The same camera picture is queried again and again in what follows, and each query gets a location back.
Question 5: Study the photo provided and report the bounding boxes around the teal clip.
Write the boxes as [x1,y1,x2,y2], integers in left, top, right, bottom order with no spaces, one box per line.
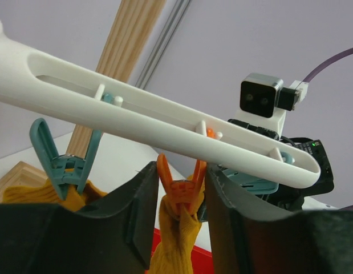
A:
[220,166,279,195]
[30,118,102,200]

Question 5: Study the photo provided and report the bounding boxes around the red plastic tray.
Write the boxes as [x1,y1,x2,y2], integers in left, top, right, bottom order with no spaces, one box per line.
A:
[151,228,214,274]

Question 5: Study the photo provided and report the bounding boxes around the mustard sock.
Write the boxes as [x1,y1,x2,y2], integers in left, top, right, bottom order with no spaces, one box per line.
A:
[147,176,206,274]
[0,166,107,212]

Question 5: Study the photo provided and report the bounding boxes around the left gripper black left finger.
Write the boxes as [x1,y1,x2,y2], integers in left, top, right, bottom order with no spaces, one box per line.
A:
[0,162,159,273]

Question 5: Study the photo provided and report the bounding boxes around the orange clip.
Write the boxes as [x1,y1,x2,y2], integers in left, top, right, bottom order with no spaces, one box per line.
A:
[156,154,207,216]

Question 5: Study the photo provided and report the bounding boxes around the white plastic sock hanger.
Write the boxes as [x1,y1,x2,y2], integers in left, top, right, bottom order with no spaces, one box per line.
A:
[0,21,321,188]

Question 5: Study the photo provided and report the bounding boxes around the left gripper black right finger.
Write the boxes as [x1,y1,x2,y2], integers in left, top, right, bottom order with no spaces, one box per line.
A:
[205,164,353,274]

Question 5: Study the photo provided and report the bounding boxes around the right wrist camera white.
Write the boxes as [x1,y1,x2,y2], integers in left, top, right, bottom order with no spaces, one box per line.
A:
[228,73,309,140]

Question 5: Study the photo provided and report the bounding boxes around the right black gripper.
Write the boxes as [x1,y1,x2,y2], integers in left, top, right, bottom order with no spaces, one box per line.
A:
[227,118,335,212]

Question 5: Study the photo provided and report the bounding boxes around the teal clip at end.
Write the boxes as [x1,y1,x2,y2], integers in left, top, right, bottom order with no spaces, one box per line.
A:
[220,166,279,195]

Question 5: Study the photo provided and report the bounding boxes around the wooden hanger rack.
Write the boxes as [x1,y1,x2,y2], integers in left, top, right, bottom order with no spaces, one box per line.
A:
[0,0,168,204]

